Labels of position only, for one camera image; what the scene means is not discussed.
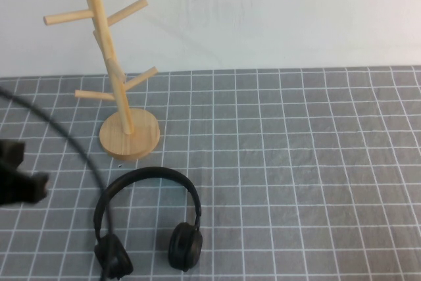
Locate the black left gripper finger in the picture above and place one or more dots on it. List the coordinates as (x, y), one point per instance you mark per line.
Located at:
(23, 189)
(11, 154)

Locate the black over-ear headphones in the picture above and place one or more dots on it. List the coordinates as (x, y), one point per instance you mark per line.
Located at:
(151, 172)

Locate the wooden branched headphone stand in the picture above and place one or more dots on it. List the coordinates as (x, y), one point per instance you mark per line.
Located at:
(130, 144)

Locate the grey white-checked tablecloth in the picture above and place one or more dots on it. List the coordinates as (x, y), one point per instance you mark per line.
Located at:
(279, 179)

